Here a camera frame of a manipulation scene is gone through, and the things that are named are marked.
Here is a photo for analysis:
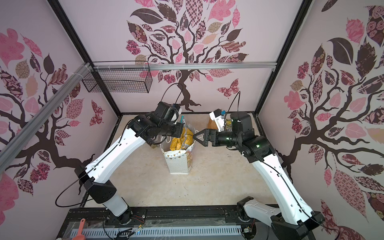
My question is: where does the yellow green snack packet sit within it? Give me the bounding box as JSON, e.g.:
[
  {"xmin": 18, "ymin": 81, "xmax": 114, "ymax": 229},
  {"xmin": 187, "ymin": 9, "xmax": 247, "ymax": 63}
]
[{"xmin": 225, "ymin": 120, "xmax": 232, "ymax": 131}]

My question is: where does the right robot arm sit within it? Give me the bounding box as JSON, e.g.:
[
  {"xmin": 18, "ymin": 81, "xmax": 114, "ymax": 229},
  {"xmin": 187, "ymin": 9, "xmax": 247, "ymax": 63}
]
[{"xmin": 193, "ymin": 112, "xmax": 325, "ymax": 240}]

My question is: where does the white patterned paper bag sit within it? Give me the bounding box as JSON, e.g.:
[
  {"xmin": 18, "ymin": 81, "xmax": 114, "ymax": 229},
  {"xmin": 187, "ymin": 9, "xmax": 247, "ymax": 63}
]
[{"xmin": 159, "ymin": 119, "xmax": 196, "ymax": 175}]

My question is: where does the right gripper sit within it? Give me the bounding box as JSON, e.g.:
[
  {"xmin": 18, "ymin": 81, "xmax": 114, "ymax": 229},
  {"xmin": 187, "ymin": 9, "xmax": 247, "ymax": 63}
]
[{"xmin": 193, "ymin": 128, "xmax": 241, "ymax": 148}]

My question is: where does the pink plastic scoop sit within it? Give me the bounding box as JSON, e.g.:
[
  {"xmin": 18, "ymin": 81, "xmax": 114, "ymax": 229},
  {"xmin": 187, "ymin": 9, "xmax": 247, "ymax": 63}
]
[{"xmin": 73, "ymin": 219, "xmax": 86, "ymax": 240}]

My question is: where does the back aluminium rail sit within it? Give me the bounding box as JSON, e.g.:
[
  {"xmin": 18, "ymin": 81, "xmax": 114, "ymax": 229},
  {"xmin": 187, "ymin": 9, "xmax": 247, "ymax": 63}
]
[{"xmin": 93, "ymin": 62, "xmax": 277, "ymax": 71}]

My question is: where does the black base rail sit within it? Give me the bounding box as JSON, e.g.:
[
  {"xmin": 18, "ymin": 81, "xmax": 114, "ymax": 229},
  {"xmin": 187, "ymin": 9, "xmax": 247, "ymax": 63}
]
[{"xmin": 57, "ymin": 205, "xmax": 276, "ymax": 240}]

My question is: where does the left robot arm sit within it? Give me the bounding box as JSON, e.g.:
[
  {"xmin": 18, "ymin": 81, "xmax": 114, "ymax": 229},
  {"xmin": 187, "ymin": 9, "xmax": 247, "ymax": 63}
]
[{"xmin": 76, "ymin": 102, "xmax": 183, "ymax": 218}]

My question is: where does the left aluminium rail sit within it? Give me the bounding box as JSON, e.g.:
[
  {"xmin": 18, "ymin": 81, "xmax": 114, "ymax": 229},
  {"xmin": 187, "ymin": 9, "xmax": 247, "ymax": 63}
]
[{"xmin": 1, "ymin": 63, "xmax": 92, "ymax": 173}]

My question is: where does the orange snack packet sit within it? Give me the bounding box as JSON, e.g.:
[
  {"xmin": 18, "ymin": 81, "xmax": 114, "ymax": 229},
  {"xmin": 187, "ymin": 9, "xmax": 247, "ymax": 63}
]
[{"xmin": 207, "ymin": 119, "xmax": 218, "ymax": 130}]

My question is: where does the aluminium rail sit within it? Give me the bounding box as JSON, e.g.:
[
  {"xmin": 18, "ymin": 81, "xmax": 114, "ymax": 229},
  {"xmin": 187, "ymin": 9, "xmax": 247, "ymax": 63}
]
[
  {"xmin": 1, "ymin": 63, "xmax": 92, "ymax": 173},
  {"xmin": 93, "ymin": 62, "xmax": 277, "ymax": 71}
]

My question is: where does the white slotted cable duct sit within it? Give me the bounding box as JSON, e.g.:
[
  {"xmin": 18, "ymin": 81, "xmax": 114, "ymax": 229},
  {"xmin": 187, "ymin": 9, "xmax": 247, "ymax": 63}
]
[{"xmin": 82, "ymin": 226, "xmax": 243, "ymax": 240}]

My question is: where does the black wire basket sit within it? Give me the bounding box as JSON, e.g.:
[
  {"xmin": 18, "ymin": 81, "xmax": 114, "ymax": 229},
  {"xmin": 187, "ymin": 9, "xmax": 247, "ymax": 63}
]
[{"xmin": 82, "ymin": 60, "xmax": 153, "ymax": 94}]

